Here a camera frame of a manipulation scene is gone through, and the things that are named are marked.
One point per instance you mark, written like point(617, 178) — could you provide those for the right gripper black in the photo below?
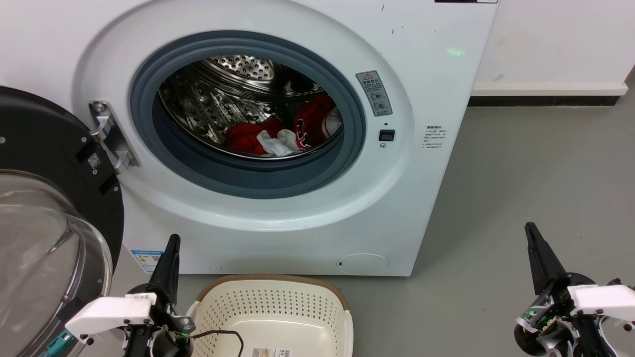
point(550, 322)

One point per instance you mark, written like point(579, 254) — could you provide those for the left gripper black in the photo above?
point(166, 342)

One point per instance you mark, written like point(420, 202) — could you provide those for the cream perforated laundry basket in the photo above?
point(278, 307)

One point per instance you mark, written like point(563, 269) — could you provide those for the printed product label with barcode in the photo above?
point(270, 353)

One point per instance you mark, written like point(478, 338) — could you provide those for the stainless steel washing machine drum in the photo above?
point(208, 99)

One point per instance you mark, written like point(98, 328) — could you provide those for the black glass washer door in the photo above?
point(39, 139)

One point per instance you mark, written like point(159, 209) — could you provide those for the blue energy label sticker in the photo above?
point(146, 260)

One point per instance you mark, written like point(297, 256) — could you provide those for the grey rubber door gasket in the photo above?
point(248, 179)

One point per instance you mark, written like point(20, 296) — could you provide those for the QR code sticker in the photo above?
point(94, 161)

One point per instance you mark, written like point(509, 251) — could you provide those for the white front-load washing machine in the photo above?
point(421, 198)

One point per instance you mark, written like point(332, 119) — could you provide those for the silver metal door hinge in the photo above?
point(112, 137)

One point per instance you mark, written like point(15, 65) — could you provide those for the red cloth garment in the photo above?
point(244, 137)

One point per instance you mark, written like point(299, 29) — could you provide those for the white crumpled garment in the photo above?
point(278, 143)

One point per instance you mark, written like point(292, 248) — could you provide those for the white text sticker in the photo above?
point(434, 137)

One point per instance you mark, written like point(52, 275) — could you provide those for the white and black baseboard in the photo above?
point(545, 94)

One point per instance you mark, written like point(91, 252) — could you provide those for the round drain filter cover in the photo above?
point(362, 264)

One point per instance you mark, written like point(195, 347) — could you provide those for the black door latch socket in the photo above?
point(387, 135)

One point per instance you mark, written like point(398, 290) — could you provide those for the red jersey with white trim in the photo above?
point(312, 119)

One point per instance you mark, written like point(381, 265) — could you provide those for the grey warning sticker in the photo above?
point(374, 93)

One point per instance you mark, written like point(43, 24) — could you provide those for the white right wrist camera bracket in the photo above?
point(603, 300)

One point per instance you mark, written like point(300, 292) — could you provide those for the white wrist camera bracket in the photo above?
point(109, 313)
point(603, 300)

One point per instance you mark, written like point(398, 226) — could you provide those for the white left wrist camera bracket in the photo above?
point(109, 313)

